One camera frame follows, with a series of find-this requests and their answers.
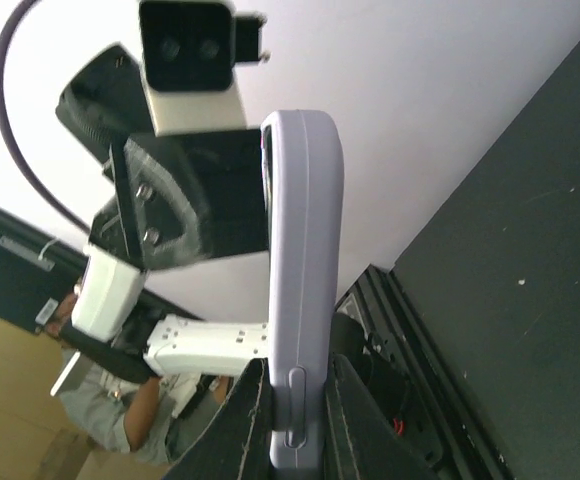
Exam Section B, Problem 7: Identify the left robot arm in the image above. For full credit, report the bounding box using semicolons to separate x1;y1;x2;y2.
56;44;268;384

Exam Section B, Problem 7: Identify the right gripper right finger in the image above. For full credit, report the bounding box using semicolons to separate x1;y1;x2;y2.
324;355;437;480

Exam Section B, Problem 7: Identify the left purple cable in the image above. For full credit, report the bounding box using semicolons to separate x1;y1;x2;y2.
0;0;91;234

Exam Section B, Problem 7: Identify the person in grey shirt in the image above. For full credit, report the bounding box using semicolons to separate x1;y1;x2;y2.
44;279;236;469

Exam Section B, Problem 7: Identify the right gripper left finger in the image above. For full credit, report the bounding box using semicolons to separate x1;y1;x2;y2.
164;359;273;480

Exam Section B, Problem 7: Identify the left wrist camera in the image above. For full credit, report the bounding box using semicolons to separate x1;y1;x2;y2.
138;1;270;136

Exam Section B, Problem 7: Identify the lilac phone case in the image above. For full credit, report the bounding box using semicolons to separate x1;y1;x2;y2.
262;110;344;479

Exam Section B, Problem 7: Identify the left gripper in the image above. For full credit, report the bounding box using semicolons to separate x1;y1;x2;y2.
89;129;268;270

